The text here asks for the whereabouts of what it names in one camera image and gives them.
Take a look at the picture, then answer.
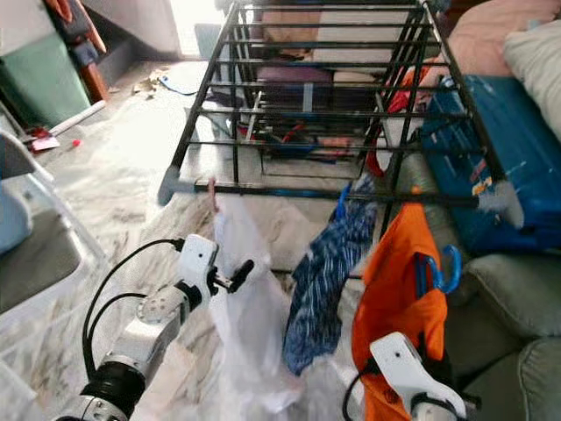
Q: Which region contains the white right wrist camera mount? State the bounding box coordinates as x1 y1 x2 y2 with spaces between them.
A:
368 332 467 418

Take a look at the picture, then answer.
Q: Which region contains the pale blue plastic stool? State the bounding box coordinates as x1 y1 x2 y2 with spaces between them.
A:
184 22 229 159

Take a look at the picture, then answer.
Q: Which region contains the purple storage case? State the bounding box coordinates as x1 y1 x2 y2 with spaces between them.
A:
256 66 334 111

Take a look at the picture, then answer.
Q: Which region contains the dark bag on wooden stand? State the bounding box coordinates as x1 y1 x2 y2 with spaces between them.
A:
44 0 110 102

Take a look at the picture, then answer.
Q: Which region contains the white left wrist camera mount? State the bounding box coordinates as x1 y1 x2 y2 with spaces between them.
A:
180 234 220 290

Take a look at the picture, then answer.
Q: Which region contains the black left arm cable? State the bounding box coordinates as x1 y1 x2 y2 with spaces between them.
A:
88 292 148 369
82 237 185 387

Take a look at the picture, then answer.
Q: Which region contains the orange shirt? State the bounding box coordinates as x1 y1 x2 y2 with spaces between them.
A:
351 202 450 421

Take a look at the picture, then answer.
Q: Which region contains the pink paper card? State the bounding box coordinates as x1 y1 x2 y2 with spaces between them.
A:
31 128 60 152

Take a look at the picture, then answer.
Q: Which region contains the black metal drying rack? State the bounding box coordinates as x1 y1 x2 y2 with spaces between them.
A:
158 0 525 231

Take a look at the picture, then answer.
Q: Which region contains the beige pillow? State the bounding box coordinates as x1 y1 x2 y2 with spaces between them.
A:
501 19 561 141

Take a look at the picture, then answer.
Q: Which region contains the dark green sofa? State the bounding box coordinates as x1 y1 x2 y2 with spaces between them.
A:
381 153 561 421

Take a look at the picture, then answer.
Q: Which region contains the blue paper sheet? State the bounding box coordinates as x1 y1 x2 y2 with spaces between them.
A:
158 75 201 96

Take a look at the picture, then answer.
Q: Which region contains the white thin garment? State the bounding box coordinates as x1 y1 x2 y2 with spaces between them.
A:
210 189 308 413

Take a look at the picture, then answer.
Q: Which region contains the blue plaid shirt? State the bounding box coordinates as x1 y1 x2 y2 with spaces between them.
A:
282 174 380 376

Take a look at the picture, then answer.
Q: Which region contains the white tube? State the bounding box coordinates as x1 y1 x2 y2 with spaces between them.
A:
48 99 108 137

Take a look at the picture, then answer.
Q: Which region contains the pink cushion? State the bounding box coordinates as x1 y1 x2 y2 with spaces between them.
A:
438 0 561 84

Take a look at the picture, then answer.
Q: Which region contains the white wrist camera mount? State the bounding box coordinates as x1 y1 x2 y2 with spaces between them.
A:
180 234 220 290
368 332 467 418

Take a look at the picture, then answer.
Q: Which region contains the red garment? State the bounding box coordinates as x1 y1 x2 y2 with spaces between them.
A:
386 66 430 115

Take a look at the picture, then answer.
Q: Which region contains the blue hard suitcase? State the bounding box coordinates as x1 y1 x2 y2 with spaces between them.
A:
419 75 561 255

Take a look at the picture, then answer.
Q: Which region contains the white frame grey chair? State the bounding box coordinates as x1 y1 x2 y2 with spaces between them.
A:
0 132 80 317

